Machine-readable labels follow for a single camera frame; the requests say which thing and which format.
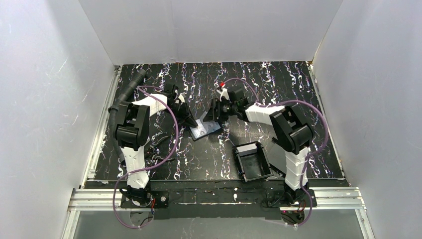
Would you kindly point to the black plastic tray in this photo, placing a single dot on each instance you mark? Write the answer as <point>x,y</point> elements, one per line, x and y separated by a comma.
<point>255,166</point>

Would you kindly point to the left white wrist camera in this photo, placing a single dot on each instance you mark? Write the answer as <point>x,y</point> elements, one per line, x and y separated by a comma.
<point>181,98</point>

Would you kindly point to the white credit card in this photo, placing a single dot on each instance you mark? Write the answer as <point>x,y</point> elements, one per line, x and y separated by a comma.
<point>200,129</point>

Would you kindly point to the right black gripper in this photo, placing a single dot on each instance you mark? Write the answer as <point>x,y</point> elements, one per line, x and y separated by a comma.
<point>218,110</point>

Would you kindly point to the aluminium frame rail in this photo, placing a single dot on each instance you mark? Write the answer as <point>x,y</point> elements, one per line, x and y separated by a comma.
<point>245,211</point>

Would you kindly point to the black tray lid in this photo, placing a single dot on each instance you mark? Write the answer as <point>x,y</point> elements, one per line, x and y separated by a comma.
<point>277,159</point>

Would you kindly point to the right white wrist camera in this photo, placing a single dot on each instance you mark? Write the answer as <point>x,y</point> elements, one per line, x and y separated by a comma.
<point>223,92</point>

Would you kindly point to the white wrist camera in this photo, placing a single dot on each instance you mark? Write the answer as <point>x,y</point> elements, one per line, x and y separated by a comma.
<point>181,98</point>
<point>223,92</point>

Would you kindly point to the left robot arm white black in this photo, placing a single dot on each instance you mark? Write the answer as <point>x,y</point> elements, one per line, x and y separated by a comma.
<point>129,123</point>

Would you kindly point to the black pliers tool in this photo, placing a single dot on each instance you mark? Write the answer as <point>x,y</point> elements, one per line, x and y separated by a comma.
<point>151,150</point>

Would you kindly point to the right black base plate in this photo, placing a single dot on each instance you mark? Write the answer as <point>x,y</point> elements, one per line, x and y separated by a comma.
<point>275,198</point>

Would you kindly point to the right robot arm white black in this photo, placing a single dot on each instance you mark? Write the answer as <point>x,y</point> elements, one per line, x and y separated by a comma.
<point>293,133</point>

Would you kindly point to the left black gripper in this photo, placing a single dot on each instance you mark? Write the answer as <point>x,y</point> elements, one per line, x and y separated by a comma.
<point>184,112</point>

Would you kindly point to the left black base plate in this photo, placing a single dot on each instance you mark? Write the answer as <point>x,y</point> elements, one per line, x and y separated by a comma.
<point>145,199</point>

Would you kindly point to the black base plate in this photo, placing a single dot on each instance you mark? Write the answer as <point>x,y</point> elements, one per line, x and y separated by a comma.
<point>275,198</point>
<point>145,199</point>

